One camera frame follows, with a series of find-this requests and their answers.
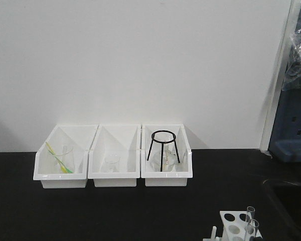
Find clear glass test tube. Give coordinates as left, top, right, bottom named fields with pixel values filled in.
left=244, top=218, right=259, bottom=241
left=245, top=206, right=255, bottom=223

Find clear plastic bag of pegs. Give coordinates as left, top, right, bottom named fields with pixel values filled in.
left=282, top=17, right=301, bottom=91

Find white storage bin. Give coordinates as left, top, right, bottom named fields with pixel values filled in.
left=140, top=124, right=193, bottom=186
left=88, top=124, right=141, bottom=187
left=33, top=125, right=98, bottom=188

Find clear glass alcohol lamp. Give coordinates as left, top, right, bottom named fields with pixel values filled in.
left=149, top=143, right=177, bottom=172

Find black lab sink basin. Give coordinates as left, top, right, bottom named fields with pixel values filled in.
left=262, top=179, right=301, bottom=232

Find left white storage bin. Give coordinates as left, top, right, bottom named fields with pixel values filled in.
left=33, top=125, right=98, bottom=188

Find middle white storage bin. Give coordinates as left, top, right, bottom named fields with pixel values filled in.
left=88, top=124, right=141, bottom=187

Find grey pegboard drying rack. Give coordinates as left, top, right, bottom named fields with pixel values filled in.
left=268, top=7, right=301, bottom=162

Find small clear glass beaker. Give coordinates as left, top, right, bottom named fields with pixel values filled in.
left=105, top=155, right=120, bottom=173

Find black metal tripod stand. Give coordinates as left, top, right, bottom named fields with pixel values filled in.
left=147, top=130, right=181, bottom=172

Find white test tube rack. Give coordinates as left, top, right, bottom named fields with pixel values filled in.
left=202, top=211, right=263, bottom=240

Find right white storage bin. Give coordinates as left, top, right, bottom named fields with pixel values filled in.
left=140, top=124, right=193, bottom=186

